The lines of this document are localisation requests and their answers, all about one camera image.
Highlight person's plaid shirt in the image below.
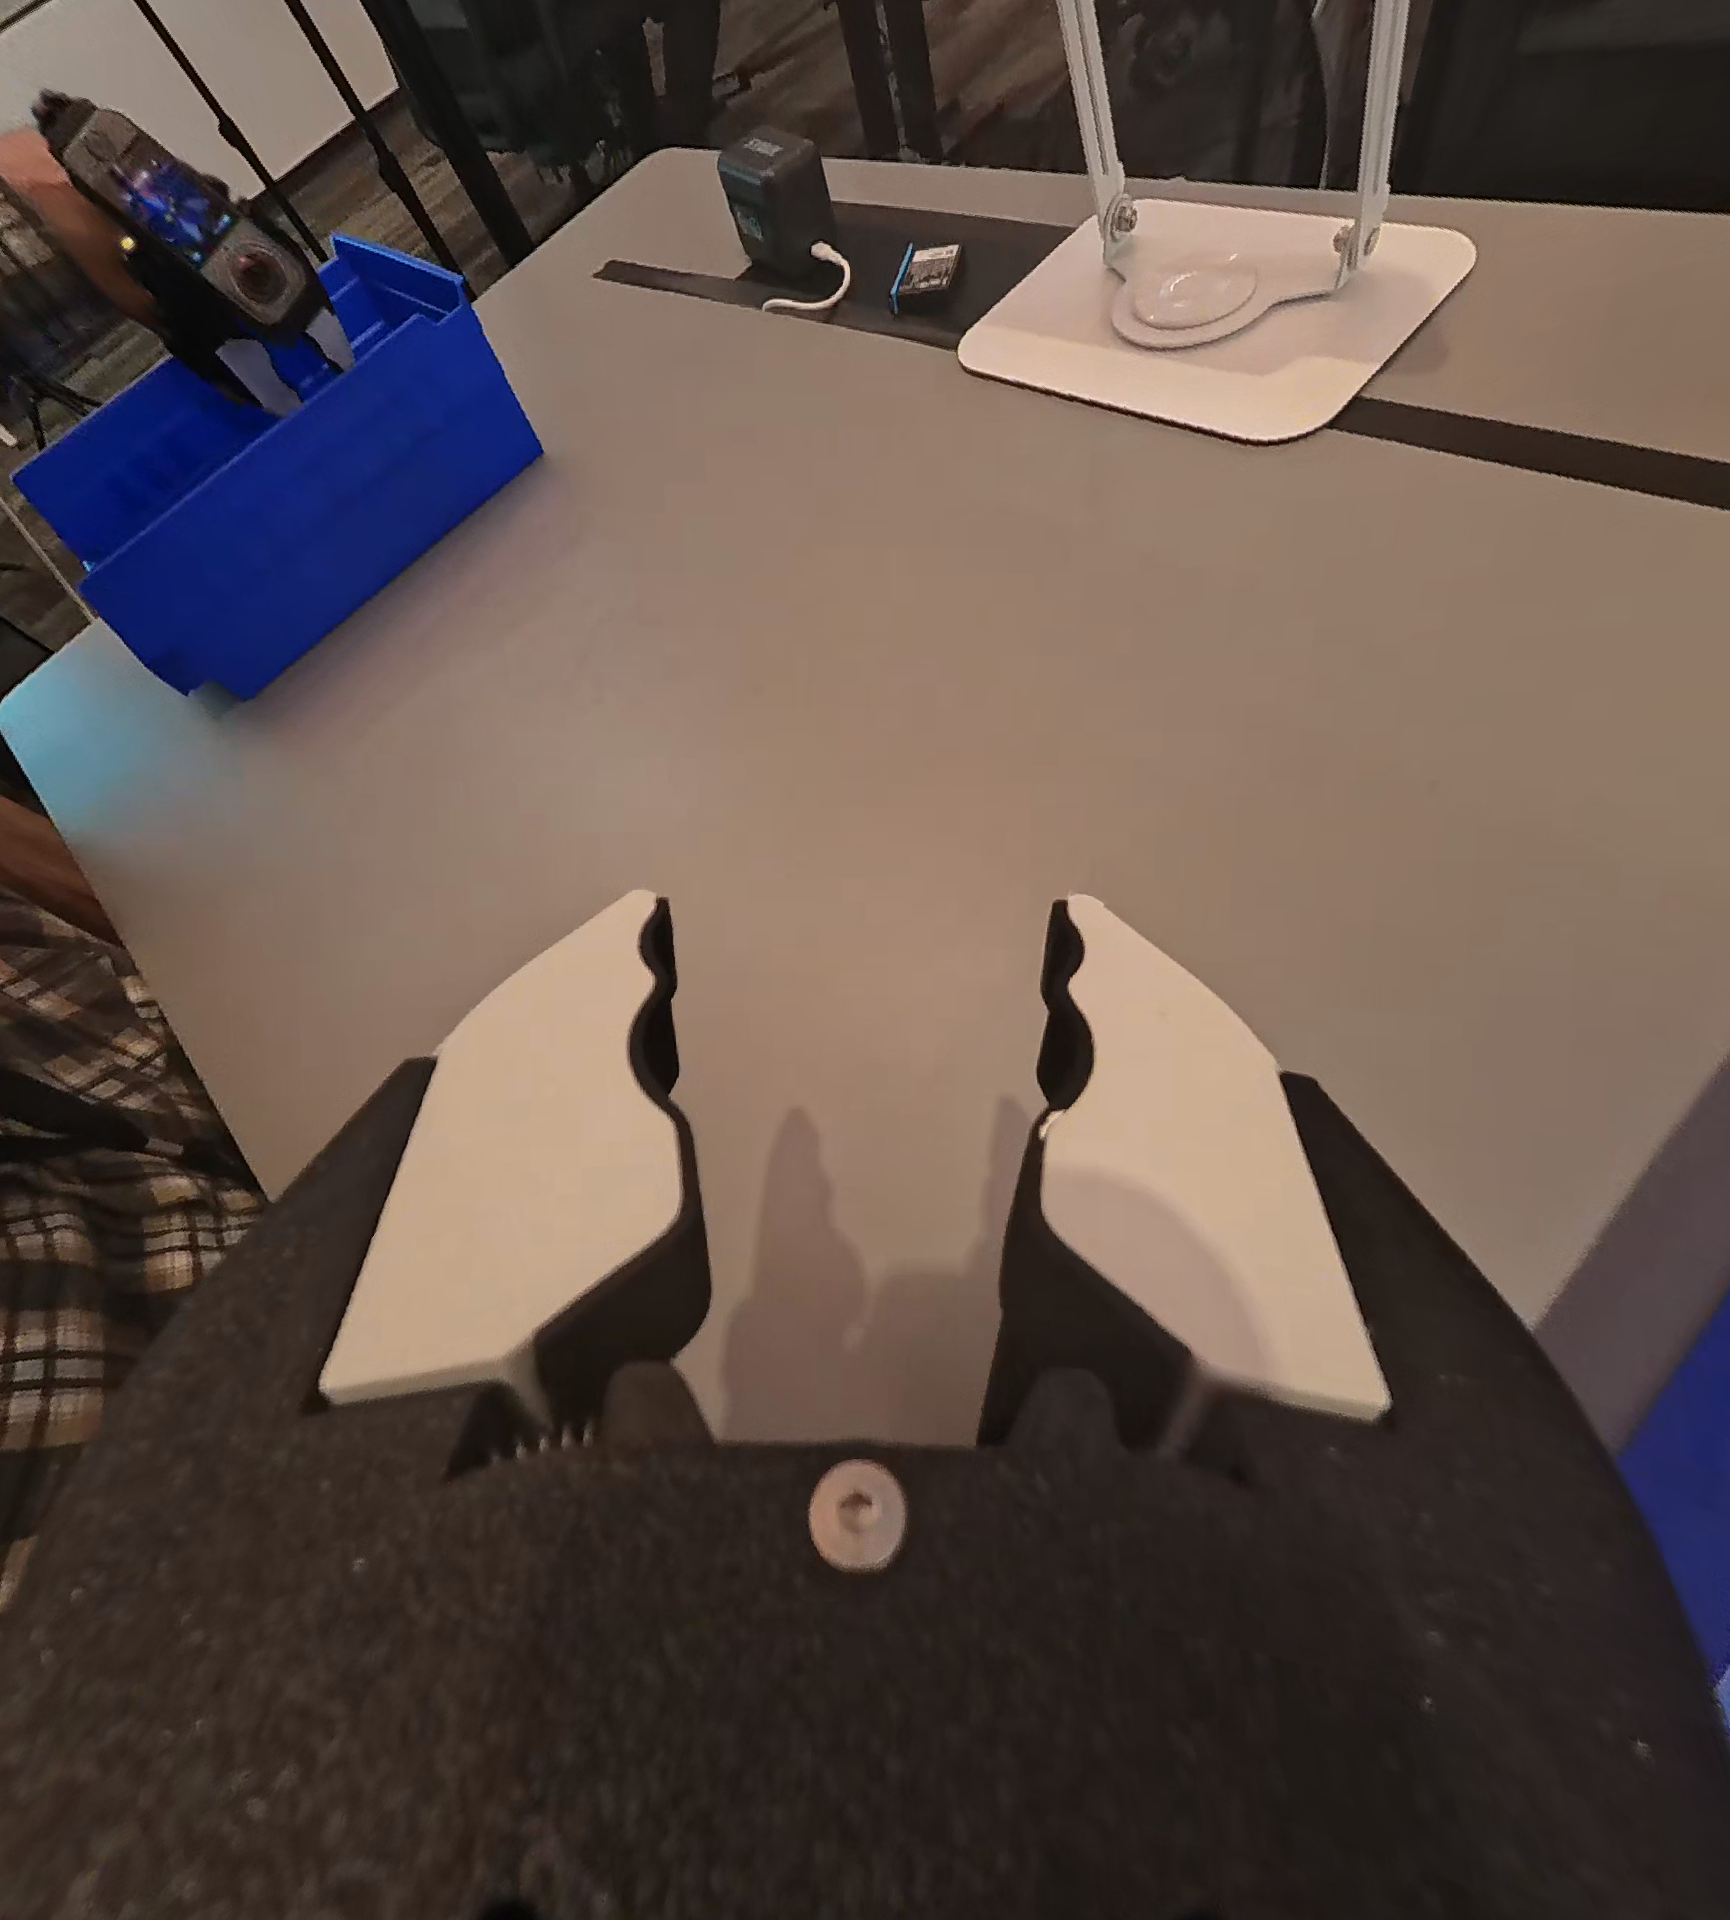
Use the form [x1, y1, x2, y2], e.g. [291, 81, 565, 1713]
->
[0, 839, 267, 1772]

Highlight black tape strip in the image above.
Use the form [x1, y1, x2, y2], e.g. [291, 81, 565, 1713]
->
[595, 200, 1730, 532]

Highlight black desk leg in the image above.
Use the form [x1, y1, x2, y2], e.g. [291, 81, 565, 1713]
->
[826, 0, 948, 163]

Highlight black tripod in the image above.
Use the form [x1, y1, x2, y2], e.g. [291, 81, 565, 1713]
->
[130, 0, 536, 279]

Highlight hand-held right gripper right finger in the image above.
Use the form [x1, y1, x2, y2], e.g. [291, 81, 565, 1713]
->
[977, 894, 1396, 1454]

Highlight person's left hand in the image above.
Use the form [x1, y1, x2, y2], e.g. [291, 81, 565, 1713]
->
[0, 133, 166, 327]

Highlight white desk stand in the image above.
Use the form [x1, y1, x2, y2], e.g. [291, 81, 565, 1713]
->
[958, 0, 1479, 446]

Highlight black battery charger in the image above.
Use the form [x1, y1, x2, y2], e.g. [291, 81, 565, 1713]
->
[715, 126, 826, 280]

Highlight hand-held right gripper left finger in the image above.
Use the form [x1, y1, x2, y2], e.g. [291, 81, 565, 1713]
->
[314, 891, 715, 1450]

